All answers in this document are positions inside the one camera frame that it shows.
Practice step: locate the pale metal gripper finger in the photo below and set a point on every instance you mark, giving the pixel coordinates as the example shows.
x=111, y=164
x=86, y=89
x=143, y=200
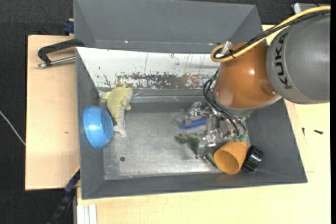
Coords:
x=204, y=140
x=202, y=152

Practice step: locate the dark green toy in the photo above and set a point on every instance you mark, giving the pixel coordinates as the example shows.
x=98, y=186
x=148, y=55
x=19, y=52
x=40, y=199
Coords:
x=187, y=139

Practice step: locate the blue and white brush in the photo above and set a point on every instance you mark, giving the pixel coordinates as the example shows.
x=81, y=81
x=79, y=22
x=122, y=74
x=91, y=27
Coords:
x=193, y=123

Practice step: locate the orange plastic cup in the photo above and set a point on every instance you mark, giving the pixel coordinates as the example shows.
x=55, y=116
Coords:
x=229, y=157

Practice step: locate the clear plastic thing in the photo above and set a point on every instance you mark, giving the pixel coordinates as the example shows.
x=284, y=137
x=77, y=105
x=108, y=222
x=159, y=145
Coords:
x=194, y=109

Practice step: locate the black ribbed round cap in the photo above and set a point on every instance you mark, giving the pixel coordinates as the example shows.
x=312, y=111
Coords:
x=253, y=158

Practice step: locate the yellow-green plush toy animal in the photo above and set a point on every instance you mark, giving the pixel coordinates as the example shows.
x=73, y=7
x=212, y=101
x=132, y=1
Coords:
x=116, y=103

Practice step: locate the small black screw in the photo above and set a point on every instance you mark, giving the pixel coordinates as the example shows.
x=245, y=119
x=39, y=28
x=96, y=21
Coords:
x=319, y=132

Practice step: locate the blue plastic bowl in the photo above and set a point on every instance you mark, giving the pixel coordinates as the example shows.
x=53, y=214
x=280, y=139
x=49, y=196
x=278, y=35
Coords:
x=95, y=127

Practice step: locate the grey metal bin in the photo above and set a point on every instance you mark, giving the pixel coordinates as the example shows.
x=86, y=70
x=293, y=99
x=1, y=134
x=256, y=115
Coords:
x=157, y=21

